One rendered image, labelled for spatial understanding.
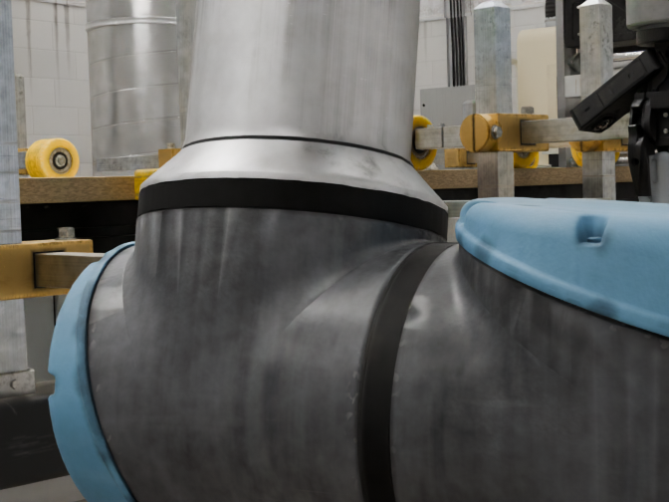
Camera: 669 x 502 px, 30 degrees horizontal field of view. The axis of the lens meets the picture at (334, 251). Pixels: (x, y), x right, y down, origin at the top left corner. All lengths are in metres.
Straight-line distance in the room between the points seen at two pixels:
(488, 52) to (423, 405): 1.22
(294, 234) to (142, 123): 4.83
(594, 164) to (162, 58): 3.69
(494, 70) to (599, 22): 0.26
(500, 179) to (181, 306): 1.15
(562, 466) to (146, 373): 0.19
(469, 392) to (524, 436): 0.03
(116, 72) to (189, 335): 4.88
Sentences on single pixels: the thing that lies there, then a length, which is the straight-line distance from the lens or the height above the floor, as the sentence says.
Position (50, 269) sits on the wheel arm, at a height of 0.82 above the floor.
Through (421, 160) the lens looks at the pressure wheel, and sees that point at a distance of 1.82.
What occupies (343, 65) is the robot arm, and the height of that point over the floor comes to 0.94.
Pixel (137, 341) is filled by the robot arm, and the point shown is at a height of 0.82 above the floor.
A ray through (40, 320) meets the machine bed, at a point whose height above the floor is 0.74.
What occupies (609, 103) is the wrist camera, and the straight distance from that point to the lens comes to 1.31.
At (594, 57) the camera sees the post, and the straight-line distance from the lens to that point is 1.88.
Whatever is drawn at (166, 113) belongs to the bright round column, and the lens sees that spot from 5.38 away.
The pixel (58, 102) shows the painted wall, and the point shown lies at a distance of 10.32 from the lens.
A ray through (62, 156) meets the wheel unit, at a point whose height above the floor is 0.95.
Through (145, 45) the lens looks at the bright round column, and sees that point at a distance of 5.38.
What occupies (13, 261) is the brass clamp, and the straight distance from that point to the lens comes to 1.16.
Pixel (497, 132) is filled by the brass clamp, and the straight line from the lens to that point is 1.64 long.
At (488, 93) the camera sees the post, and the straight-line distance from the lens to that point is 1.67.
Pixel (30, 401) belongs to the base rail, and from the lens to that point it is 1.17.
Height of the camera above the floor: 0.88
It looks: 3 degrees down
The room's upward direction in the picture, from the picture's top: 2 degrees counter-clockwise
